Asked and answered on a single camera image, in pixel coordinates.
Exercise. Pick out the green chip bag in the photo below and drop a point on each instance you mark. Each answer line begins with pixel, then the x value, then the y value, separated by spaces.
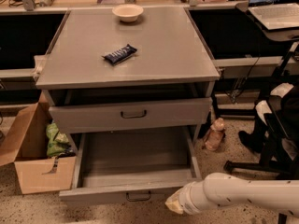
pixel 58 143

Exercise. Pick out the black office chair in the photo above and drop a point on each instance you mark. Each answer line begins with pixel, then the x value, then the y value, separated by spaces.
pixel 280 114

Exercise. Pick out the black shoe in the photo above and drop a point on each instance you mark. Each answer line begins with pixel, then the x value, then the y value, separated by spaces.
pixel 253 141

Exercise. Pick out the blue snack bar wrapper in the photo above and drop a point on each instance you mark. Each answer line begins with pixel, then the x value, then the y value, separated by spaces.
pixel 120 55

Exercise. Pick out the white bowl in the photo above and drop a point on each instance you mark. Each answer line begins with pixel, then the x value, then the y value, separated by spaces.
pixel 127 12

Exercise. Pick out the yellowish padded gripper tip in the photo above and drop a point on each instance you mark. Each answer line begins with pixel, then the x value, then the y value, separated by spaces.
pixel 184 199

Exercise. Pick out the cardboard box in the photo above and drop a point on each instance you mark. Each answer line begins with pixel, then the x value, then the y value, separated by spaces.
pixel 25 145

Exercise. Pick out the grey drawer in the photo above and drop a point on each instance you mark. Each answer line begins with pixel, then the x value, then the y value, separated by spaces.
pixel 132 166
pixel 130 116

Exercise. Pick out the grey top drawer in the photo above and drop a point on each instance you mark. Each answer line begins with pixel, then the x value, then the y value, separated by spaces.
pixel 130 116

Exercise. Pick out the grey drawer cabinet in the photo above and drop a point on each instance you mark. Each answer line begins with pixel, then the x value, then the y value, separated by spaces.
pixel 171 62

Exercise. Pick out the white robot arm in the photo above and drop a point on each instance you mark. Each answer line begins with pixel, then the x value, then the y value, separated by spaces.
pixel 220 190

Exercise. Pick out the laptop computer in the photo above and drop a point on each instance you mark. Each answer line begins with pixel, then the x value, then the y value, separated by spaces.
pixel 275 14

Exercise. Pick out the plastic bottle on floor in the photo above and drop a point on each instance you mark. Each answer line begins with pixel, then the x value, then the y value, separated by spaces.
pixel 214 135

